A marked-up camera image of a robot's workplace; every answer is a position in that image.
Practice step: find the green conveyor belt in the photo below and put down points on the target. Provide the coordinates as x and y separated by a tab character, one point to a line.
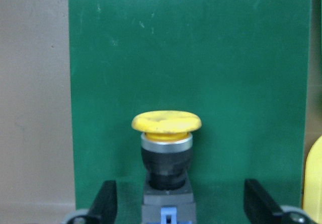
240	65

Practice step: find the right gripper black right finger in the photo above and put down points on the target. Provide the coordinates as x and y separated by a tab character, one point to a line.
260	207

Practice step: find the yellow plastic tray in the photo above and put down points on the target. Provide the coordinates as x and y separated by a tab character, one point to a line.
312	182

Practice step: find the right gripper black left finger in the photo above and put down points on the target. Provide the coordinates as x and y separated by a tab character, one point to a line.
105	205

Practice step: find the yellow push button front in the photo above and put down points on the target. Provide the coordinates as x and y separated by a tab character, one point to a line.
166	151

